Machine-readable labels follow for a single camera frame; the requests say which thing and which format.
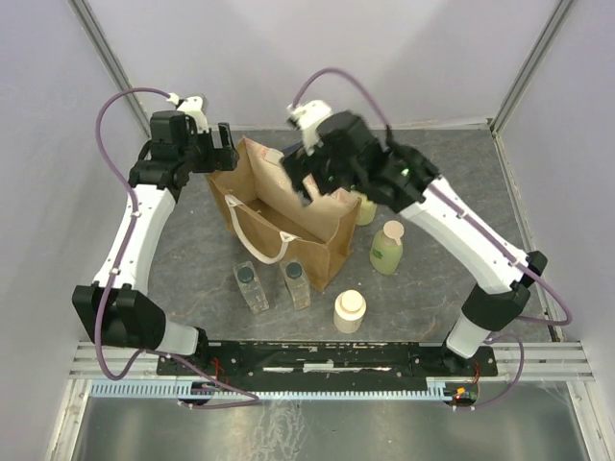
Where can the aluminium frame rail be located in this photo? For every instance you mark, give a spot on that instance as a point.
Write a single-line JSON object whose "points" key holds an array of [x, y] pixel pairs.
{"points": [[558, 361]]}

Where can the clear bottle black cap left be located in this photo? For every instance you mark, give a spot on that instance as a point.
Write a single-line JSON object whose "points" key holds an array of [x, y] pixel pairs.
{"points": [[250, 287]]}

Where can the small green pump bottle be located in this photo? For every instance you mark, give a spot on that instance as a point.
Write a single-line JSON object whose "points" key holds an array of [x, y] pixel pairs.
{"points": [[367, 210]]}

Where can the cream jar with lid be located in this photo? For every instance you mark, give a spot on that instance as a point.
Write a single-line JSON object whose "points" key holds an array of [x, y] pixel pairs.
{"points": [[349, 310]]}

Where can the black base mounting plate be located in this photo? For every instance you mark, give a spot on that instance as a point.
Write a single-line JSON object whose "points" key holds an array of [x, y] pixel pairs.
{"points": [[287, 366]]}

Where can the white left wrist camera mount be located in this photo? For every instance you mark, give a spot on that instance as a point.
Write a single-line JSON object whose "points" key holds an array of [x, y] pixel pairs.
{"points": [[194, 106]]}

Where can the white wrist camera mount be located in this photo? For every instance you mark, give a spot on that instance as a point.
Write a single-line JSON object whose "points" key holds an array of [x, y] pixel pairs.
{"points": [[306, 118], [194, 106]]}

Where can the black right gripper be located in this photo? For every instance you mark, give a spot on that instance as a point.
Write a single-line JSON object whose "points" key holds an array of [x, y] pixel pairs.
{"points": [[298, 165]]}

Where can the clear bottle black cap right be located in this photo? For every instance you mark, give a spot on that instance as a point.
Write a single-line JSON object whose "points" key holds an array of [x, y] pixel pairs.
{"points": [[296, 282]]}

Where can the brown canvas tote bag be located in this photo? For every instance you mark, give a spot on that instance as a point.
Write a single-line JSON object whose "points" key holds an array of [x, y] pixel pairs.
{"points": [[262, 210]]}

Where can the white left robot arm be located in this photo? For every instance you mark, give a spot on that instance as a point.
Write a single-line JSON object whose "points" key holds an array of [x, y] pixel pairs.
{"points": [[115, 309]]}

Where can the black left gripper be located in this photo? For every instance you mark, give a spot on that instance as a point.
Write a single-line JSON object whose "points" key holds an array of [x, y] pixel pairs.
{"points": [[225, 158]]}

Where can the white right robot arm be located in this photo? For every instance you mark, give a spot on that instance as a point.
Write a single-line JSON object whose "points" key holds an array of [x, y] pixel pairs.
{"points": [[412, 187]]}

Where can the clear bottle black cap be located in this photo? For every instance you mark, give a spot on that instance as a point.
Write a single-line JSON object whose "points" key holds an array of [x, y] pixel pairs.
{"points": [[296, 282], [250, 287]]}

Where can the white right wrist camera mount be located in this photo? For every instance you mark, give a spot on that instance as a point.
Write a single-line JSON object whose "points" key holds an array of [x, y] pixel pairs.
{"points": [[306, 118]]}

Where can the large green beige-cap bottle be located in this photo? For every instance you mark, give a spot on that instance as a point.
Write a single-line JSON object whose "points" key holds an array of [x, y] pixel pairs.
{"points": [[387, 248]]}

